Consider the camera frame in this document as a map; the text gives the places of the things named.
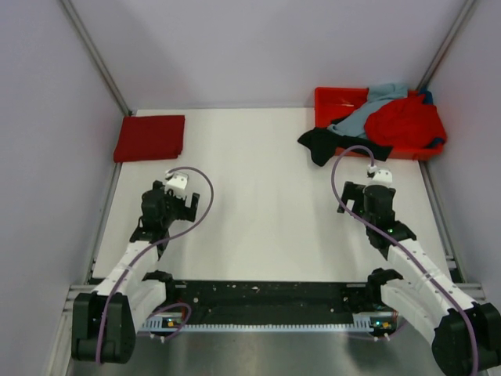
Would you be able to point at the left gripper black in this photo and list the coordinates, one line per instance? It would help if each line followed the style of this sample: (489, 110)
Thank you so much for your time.
(185, 213)

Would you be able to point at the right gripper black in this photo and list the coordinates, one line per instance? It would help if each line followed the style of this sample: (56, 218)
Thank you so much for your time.
(353, 191)

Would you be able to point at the dark red t shirt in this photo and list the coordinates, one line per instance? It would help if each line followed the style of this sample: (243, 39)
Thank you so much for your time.
(150, 138)

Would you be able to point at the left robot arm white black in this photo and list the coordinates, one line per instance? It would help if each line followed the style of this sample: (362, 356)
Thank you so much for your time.
(106, 320)

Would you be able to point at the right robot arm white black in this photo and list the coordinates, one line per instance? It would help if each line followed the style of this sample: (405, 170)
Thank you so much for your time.
(464, 334)

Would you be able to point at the black t shirt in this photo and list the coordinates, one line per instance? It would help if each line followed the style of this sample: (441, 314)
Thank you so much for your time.
(323, 145)

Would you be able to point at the light blue t shirt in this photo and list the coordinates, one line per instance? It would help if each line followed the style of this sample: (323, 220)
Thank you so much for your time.
(378, 96)

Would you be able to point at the red plastic bin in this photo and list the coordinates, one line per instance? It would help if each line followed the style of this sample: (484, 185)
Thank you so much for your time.
(334, 103)

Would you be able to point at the bright red t shirt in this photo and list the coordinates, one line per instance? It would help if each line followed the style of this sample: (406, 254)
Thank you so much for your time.
(406, 123)

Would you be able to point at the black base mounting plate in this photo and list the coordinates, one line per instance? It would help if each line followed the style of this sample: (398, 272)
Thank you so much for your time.
(265, 302)

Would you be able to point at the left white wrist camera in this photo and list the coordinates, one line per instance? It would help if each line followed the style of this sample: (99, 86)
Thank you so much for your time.
(175, 184)

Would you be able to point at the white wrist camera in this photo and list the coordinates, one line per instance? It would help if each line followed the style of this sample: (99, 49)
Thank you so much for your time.
(175, 184)
(379, 176)

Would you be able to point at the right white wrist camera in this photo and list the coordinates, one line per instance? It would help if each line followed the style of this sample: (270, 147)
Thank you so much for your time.
(379, 176)

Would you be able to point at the right aluminium side rail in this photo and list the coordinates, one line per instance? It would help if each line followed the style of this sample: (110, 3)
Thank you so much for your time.
(443, 231)

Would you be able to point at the grey slotted cable duct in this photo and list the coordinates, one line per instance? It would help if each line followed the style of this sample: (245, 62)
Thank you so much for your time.
(378, 325)

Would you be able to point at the right aluminium corner post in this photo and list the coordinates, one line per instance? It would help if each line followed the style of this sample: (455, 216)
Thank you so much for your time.
(466, 11)

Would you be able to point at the aluminium corner post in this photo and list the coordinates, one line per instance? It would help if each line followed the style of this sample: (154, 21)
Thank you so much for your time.
(466, 11)
(94, 55)

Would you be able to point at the left aluminium corner post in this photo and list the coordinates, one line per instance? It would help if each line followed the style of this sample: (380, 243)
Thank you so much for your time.
(94, 55)

